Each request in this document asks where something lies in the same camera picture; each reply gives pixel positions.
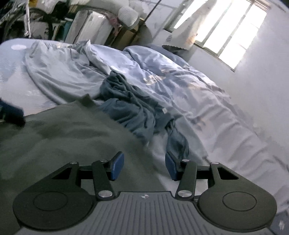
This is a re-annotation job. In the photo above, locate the window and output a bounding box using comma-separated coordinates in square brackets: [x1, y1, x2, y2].
[166, 1, 269, 70]

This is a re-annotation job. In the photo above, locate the dark grey t-shirt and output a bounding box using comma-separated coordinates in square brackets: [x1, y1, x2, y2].
[1, 98, 164, 234]

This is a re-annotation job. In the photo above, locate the black metal clothes rack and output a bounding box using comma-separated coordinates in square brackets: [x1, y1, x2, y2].
[138, 1, 162, 44]

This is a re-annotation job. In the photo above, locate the white patterned curtain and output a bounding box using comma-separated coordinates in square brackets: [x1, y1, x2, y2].
[163, 1, 217, 50]

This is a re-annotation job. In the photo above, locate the light grey-blue garment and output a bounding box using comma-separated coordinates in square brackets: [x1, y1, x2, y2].
[24, 41, 111, 104]

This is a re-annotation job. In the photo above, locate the white quilted bedding roll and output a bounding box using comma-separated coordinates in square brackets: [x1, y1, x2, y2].
[68, 0, 139, 28]

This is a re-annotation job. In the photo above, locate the white bicycle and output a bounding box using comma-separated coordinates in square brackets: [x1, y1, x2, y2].
[1, 1, 54, 43]

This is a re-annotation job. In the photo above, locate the light blue duvet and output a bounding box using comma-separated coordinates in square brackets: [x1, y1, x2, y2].
[88, 44, 288, 210]

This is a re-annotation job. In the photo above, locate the white plastic storage bag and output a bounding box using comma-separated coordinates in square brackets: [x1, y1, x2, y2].
[64, 10, 113, 45]

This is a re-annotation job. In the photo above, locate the blue t-shirt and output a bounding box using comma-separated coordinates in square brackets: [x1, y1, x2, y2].
[99, 71, 190, 160]

